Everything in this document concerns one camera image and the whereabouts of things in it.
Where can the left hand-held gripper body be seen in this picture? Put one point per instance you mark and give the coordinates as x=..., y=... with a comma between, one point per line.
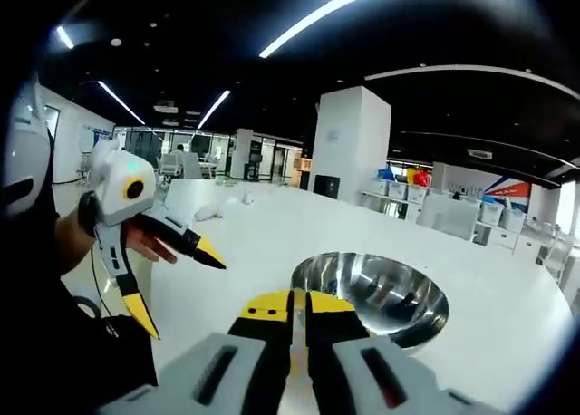
x=118, y=184

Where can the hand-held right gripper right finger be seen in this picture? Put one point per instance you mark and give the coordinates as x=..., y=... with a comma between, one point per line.
x=353, y=369

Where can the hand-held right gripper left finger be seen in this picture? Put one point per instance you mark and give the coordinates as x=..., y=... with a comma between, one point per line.
x=226, y=369

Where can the stainless steel bowl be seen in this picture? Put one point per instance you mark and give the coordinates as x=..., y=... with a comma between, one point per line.
x=385, y=297

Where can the person's left hand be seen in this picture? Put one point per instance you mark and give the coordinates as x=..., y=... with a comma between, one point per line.
x=145, y=245

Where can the white table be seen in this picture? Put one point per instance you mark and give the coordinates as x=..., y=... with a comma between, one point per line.
x=254, y=252

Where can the white chest device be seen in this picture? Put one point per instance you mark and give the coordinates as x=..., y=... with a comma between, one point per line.
x=22, y=161

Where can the short ceiling strip light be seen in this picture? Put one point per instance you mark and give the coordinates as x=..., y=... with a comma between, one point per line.
x=213, y=109

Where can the white partition panel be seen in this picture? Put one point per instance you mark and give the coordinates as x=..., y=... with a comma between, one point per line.
x=448, y=215

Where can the blue storage bin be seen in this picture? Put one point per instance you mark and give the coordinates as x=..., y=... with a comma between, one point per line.
x=385, y=174

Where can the row of white storage boxes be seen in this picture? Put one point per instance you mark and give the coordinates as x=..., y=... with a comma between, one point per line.
x=453, y=197

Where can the yellow bag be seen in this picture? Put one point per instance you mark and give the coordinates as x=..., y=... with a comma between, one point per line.
x=410, y=176

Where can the red bag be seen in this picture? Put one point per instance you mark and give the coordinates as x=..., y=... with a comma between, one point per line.
x=421, y=177

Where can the ceiling air vent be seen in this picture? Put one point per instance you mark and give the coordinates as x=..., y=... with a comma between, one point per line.
x=479, y=153

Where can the long ceiling strip light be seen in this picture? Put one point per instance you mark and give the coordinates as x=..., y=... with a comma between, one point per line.
x=326, y=14

